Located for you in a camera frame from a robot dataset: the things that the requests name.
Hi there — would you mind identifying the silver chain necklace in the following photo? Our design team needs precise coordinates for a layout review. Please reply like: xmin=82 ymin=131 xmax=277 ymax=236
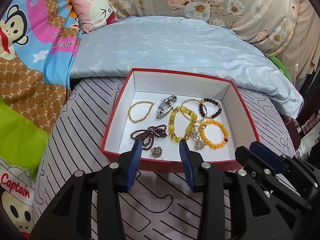
xmin=189 ymin=119 xmax=207 ymax=151

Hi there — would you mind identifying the orange-yellow bead bracelet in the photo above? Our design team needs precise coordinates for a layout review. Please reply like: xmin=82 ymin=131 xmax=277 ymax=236
xmin=199 ymin=119 xmax=229 ymax=150

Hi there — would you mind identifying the dark brown bead bracelet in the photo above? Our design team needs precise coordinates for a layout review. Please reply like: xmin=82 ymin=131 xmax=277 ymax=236
xmin=198 ymin=97 xmax=222 ymax=119

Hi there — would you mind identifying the yellow translucent bead bracelet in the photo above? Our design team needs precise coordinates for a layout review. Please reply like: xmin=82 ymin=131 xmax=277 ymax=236
xmin=167 ymin=106 xmax=198 ymax=144

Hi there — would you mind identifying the rose gold bangle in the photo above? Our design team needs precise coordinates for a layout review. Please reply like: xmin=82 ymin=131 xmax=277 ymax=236
xmin=180 ymin=98 xmax=208 ymax=123

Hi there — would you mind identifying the silver metal watch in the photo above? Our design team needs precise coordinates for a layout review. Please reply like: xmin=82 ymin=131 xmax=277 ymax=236
xmin=156 ymin=95 xmax=177 ymax=120

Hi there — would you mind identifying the purple garnet bead bracelet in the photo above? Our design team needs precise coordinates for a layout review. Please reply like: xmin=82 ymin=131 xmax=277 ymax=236
xmin=130 ymin=124 xmax=168 ymax=151

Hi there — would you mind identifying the gold bead bracelet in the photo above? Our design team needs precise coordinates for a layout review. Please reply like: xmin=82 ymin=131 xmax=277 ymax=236
xmin=127 ymin=100 xmax=156 ymax=124

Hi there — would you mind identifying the grey line-patterned sheet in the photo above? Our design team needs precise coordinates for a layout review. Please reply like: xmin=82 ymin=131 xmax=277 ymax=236
xmin=33 ymin=77 xmax=295 ymax=239

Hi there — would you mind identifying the green plastic object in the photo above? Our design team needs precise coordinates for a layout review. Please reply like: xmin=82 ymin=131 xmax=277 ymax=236
xmin=268 ymin=56 xmax=292 ymax=82

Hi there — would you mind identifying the red cardboard box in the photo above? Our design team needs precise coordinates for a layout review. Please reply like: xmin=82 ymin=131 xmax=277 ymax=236
xmin=100 ymin=68 xmax=261 ymax=173

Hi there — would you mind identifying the beige curtain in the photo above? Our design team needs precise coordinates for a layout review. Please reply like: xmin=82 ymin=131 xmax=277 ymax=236
xmin=277 ymin=0 xmax=319 ymax=80

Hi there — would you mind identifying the grey floral duvet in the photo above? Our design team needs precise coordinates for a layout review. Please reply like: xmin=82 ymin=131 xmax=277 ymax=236
xmin=109 ymin=0 xmax=299 ymax=56

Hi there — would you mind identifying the light blue quilt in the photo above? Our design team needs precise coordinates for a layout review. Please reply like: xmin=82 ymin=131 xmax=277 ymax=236
xmin=71 ymin=16 xmax=304 ymax=119

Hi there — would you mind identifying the colourful cartoon monkey blanket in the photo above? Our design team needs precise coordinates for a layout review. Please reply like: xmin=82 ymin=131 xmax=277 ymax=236
xmin=1 ymin=0 xmax=82 ymax=239

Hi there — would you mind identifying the pink rabbit pillow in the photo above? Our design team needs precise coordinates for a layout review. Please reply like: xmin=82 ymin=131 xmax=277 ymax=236
xmin=70 ymin=0 xmax=117 ymax=33

